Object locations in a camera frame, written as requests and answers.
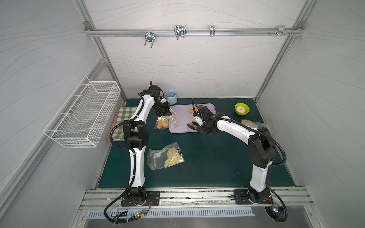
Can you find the clear zip bag underneath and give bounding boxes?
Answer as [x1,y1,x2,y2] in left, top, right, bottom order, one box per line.
[154,109,179,130]

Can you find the plain round yellow cookie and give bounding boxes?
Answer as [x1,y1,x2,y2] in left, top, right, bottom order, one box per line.
[156,123,163,129]

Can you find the lavender plastic tray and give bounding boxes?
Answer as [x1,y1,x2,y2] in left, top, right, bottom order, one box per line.
[169,103,217,134]

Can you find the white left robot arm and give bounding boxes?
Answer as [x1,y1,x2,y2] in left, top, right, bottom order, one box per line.
[109,83,171,205]

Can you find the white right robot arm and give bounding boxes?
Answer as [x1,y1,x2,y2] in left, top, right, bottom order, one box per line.
[188,99,287,204]

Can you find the clear zip bag with duck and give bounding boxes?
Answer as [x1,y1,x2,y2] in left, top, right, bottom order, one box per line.
[147,142,185,171]

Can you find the light blue ceramic mug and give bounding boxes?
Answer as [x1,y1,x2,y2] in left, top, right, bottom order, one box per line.
[165,90,178,105]

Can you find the green checkered cloth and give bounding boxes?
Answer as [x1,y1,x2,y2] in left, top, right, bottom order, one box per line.
[112,106,139,141]

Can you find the green plastic bowl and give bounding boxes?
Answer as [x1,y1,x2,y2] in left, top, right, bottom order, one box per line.
[234,103,250,116]

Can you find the pink tray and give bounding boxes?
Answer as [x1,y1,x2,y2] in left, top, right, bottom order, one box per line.
[107,109,120,140]

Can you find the metal hook clamp left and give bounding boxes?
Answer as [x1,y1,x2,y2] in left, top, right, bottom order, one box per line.
[144,31,156,48]

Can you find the metal hook clamp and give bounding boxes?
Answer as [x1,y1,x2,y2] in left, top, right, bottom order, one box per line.
[268,25,294,37]
[174,25,187,40]
[144,31,156,48]

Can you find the metal hook clamp middle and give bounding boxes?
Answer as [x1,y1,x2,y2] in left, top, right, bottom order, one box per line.
[174,25,187,40]

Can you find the metal hook small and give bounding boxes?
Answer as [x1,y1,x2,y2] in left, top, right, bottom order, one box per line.
[210,25,215,37]

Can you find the metal hook clamp right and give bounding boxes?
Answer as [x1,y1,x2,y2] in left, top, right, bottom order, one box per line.
[268,25,294,37]

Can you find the white vent strip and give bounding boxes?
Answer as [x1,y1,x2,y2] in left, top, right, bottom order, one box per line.
[87,207,255,219]

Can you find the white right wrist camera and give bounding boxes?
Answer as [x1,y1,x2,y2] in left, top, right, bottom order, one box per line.
[194,114,203,126]

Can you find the aluminium top rail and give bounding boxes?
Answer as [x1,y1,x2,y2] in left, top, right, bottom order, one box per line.
[85,28,305,37]

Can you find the white wire basket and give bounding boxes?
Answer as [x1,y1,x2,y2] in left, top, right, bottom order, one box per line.
[43,76,121,148]

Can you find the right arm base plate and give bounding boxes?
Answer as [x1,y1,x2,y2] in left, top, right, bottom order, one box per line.
[230,188,273,205]

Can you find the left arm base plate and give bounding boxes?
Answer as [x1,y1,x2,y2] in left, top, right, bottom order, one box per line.
[120,191,160,207]

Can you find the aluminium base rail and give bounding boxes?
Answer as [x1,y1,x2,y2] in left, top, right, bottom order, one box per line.
[80,187,314,209]

